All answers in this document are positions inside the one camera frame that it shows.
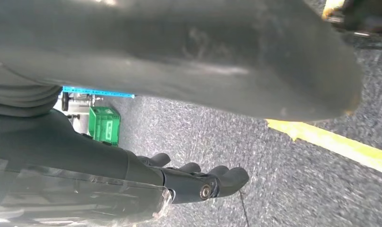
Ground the grey robot torso shell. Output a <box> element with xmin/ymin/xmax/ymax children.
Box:
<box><xmin>0</xmin><ymin>0</ymin><xmax>364</xmax><ymax>122</ymax></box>

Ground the green open plastic crate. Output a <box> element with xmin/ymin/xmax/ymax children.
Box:
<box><xmin>88</xmin><ymin>106</ymin><xmax>121</xmax><ymax>147</ymax></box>

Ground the yellow floor tape square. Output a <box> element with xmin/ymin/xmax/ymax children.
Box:
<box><xmin>266</xmin><ymin>119</ymin><xmax>382</xmax><ymax>177</ymax></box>

